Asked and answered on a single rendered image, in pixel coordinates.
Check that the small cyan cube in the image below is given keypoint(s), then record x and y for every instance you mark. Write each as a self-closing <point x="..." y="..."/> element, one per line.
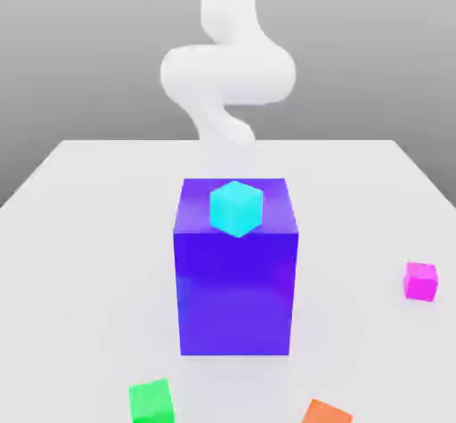
<point x="236" y="209"/>

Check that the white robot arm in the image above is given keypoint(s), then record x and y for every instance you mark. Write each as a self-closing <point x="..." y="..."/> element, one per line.
<point x="228" y="74"/>

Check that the large purple box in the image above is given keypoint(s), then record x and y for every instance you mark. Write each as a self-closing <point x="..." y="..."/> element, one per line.
<point x="235" y="294"/>

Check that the small magenta cube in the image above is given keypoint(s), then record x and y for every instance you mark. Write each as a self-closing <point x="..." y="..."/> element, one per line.
<point x="421" y="282"/>

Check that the small green cube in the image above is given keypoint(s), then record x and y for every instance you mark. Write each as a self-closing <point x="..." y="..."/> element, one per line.
<point x="151" y="402"/>

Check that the small orange cube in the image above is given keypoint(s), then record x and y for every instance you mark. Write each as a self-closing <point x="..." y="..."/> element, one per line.
<point x="326" y="413"/>

